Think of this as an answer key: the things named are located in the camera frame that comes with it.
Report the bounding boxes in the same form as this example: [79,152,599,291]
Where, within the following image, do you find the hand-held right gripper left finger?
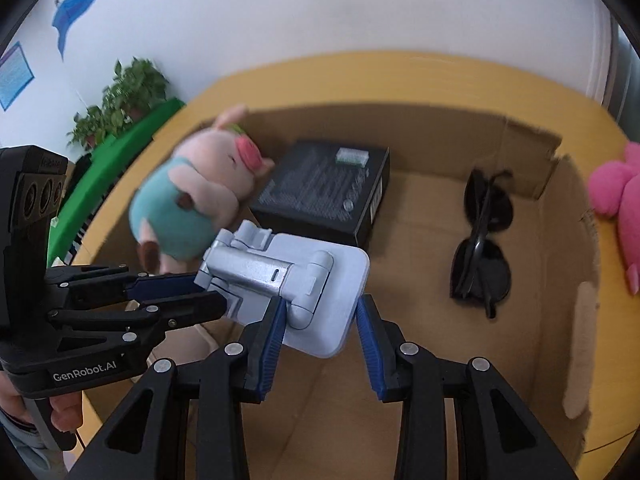
[67,297,288,480]

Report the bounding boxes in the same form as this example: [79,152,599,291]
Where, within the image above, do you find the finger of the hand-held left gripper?
[45,264,201,306]
[47,292,228,333]

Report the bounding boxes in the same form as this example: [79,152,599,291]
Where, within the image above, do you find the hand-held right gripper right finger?
[356,294,581,480]

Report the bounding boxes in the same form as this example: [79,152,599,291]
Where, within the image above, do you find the cardboard box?
[72,105,601,480]

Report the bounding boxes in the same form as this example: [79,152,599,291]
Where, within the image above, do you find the grey folding phone stand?
[195,220,371,359]

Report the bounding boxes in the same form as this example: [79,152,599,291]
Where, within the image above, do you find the pig plush toy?
[129,104,275,276]

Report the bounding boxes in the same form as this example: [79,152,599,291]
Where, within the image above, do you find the person's left forearm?
[0,410,48,467]

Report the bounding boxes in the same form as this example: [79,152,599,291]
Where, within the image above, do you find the wooden desktop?
[70,50,640,480]

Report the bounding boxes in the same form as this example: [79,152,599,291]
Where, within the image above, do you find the person's left hand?
[0,372,83,431]

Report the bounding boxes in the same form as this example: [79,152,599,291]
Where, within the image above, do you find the black sunglasses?
[450,167,514,320]

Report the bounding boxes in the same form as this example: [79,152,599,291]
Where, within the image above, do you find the black product box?
[248,140,391,251]

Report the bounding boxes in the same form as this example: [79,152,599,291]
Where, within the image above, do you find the potted green plant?
[67,57,168,149]

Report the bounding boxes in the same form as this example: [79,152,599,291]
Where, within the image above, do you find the pink plush toy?
[587,141,640,296]

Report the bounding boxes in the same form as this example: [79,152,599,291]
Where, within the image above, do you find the blue framed wall poster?
[0,42,37,112]

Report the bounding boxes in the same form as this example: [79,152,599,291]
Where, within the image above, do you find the blue wall banner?
[52,0,116,58]

